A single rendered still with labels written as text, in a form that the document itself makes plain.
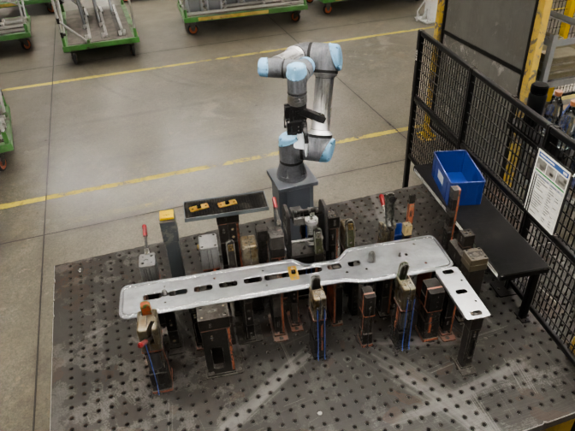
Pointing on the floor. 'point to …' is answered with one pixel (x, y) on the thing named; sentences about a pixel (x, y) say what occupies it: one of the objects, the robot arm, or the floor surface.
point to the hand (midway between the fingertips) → (303, 148)
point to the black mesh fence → (492, 164)
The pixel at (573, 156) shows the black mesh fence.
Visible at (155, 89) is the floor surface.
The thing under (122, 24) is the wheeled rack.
